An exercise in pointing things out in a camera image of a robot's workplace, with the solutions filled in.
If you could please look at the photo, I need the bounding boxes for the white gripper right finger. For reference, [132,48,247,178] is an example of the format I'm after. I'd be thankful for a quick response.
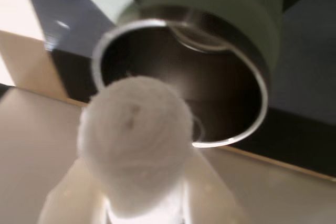
[182,146,246,224]

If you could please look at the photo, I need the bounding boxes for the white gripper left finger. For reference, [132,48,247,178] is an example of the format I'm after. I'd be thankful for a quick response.
[35,155,108,224]

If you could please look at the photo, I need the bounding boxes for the white gauze roll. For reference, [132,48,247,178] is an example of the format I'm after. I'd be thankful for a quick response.
[77,76,197,224]

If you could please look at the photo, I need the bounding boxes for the pale green steel cup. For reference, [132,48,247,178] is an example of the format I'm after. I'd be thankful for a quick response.
[73,0,285,148]

